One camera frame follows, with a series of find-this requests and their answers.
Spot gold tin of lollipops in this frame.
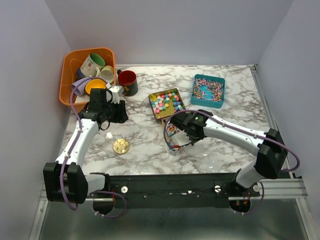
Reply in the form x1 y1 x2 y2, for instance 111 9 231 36
165 122 180 143

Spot dark tin of star candies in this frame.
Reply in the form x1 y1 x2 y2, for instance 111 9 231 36
148 88 186 124

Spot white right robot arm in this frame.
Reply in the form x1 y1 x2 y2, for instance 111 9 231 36
169 109 288 196

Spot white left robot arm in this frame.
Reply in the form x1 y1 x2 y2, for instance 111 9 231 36
43 86 128 204

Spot clear glass jar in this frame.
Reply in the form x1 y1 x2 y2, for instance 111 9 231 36
167 142 183 156

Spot gold round jar lid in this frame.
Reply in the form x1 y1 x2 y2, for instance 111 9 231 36
113 138 130 155

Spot black mug red inside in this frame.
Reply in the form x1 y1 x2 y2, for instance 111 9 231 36
117 69 138 97

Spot black mug yellow inside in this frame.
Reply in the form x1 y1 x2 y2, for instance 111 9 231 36
84 78 107 96

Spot cream white mug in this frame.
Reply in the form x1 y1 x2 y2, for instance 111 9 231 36
99 65 114 84

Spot lavender cup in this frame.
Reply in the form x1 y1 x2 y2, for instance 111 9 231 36
71 76 92 97

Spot teal tin swirl lollipops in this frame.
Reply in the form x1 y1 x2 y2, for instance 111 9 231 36
190 74 226 109

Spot blue mug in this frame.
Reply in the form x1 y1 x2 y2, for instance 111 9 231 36
76 68 86 81

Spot white mug green inside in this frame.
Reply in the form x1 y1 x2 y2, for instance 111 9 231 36
80 53 106 77

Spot orange plastic bin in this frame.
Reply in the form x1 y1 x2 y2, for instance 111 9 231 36
59 47 116 109

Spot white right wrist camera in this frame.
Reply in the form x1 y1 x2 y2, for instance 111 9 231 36
171 130 191 147

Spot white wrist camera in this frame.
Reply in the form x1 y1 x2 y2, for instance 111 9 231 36
106 85 124 104
171 130 191 147

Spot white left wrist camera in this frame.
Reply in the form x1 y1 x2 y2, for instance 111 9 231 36
106 85 124 104

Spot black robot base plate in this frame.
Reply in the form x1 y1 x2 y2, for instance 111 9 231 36
84 171 276 210

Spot aluminium frame rail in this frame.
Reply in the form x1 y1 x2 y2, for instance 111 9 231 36
28 179 311 240

